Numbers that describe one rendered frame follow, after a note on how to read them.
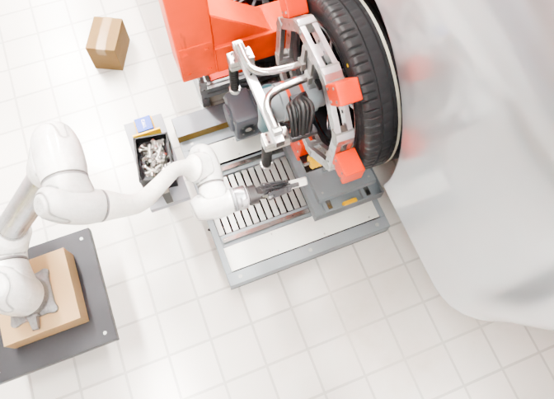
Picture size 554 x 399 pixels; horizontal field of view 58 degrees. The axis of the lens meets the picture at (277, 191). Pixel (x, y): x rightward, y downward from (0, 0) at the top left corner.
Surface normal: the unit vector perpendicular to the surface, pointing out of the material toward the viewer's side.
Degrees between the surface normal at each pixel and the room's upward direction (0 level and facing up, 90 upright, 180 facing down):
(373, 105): 47
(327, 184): 0
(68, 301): 3
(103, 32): 0
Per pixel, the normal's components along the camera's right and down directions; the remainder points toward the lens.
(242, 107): 0.03, -0.37
